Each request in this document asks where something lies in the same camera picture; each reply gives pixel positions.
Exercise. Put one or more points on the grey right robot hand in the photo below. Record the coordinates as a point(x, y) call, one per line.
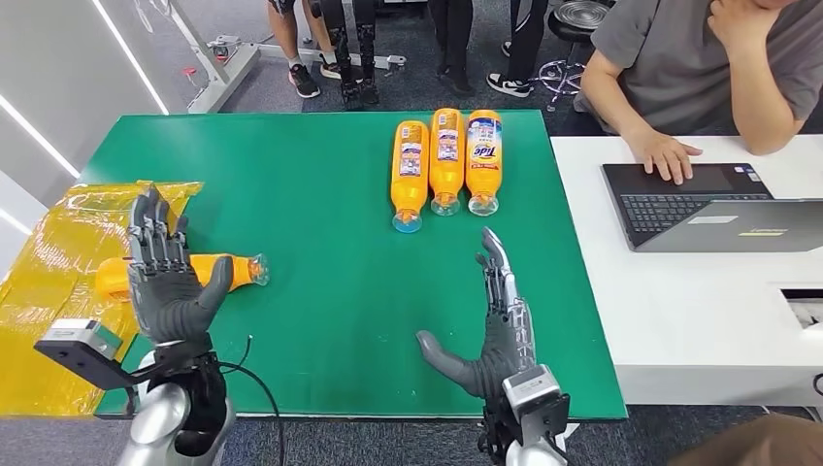
point(505, 334)

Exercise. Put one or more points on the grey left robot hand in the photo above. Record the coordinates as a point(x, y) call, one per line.
point(167, 296)

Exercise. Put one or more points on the orange detergent bottle clear cap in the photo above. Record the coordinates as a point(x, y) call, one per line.
point(445, 177)
point(239, 273)

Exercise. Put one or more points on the orange bottle Tide front label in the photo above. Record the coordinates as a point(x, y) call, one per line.
point(483, 183)

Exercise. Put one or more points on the orange detergent bottle blue cap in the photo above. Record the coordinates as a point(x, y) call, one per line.
point(408, 193)

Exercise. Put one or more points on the yellow taped cardboard box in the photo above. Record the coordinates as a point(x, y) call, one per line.
point(51, 309)

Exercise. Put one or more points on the black grey laptop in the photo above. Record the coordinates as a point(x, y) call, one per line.
point(675, 209)

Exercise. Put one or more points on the brown rounded object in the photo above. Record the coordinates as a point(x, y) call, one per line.
point(771, 444)

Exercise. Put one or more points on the person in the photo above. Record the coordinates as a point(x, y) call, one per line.
point(656, 64)
point(283, 29)
point(530, 32)
point(453, 32)

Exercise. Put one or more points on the black white humanoid robot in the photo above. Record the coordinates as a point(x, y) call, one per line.
point(366, 38)

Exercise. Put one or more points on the black chrome stool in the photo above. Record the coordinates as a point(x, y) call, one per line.
point(579, 16)

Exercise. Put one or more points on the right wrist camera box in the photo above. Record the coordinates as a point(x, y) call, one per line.
point(530, 392)

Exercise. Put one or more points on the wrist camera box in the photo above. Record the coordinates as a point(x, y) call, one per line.
point(530, 392)
point(77, 337)

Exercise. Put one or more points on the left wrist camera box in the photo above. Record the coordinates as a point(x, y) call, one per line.
point(77, 337)

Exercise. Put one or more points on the white wall light strip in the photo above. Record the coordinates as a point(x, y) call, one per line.
point(130, 58)
point(14, 220)
point(38, 136)

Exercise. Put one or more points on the white metal stand frame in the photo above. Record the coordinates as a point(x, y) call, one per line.
point(222, 77)

